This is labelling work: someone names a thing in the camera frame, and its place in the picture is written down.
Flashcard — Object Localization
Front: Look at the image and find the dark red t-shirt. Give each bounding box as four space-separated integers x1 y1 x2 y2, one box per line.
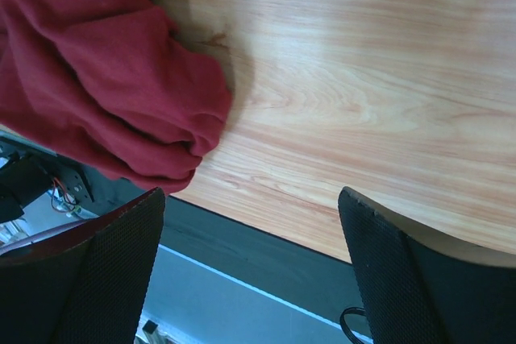
1 0 232 193

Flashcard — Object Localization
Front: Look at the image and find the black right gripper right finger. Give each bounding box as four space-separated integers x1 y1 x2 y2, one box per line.
338 187 515 343

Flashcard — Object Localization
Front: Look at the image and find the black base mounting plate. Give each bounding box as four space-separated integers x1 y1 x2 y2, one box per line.
1 132 362 320

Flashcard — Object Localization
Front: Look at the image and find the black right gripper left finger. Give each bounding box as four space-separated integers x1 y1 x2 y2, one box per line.
1 189 165 343

